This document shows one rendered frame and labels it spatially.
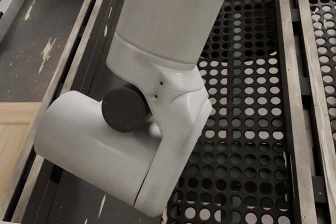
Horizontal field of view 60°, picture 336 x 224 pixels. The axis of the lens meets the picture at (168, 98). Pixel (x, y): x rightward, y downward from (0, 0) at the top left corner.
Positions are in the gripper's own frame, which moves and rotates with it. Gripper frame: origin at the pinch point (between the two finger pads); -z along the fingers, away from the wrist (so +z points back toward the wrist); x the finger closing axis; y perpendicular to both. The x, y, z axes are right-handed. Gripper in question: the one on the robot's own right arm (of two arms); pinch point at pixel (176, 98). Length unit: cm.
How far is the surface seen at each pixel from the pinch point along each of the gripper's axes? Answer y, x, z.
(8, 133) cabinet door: 43.7, -10.0, -8.9
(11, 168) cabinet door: 38.4, -15.8, -2.9
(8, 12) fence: 64, 22, -38
